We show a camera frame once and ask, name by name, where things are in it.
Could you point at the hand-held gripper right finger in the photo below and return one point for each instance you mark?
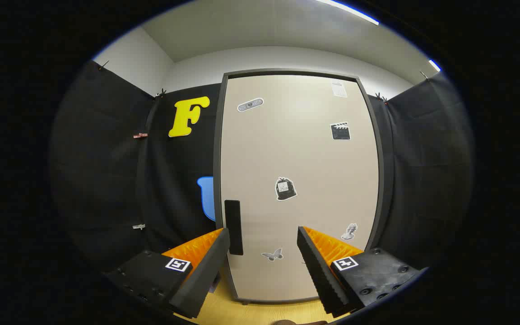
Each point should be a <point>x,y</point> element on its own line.
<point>321,275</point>

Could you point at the black backdrop cloth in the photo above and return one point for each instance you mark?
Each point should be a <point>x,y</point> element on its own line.
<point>106,158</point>

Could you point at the beige shoe cabinet door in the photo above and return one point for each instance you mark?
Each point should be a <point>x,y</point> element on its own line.
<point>300,153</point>

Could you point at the grey shoe cabinet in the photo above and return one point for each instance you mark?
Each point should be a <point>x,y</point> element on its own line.
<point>217,135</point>

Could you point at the red clip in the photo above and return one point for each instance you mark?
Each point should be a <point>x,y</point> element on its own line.
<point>139,135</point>

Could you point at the ceiling light strip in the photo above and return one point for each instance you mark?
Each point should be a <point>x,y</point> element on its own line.
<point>434,65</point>

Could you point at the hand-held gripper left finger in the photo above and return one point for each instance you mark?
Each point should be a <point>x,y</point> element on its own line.
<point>206,275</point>

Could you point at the white clip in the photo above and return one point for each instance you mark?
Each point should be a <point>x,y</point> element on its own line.
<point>138,226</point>

